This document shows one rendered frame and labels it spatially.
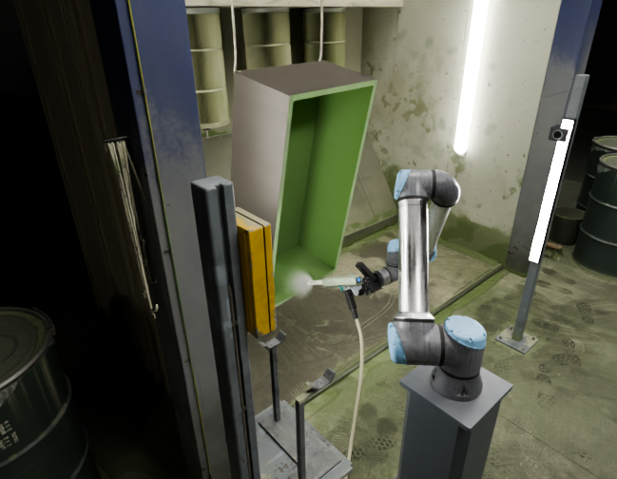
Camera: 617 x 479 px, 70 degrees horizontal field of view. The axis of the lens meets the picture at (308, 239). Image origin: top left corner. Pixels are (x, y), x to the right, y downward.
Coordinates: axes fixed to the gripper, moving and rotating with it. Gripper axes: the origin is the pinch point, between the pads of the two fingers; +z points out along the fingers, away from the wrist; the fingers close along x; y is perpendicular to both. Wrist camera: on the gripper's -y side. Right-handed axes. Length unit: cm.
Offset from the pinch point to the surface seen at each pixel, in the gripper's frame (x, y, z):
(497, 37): 16, -125, -192
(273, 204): 5, -47, 22
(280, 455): -60, 27, 74
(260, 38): 84, -166, -42
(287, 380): 56, 49, 20
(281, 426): -54, 23, 69
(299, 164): 43, -69, -20
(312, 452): -65, 29, 66
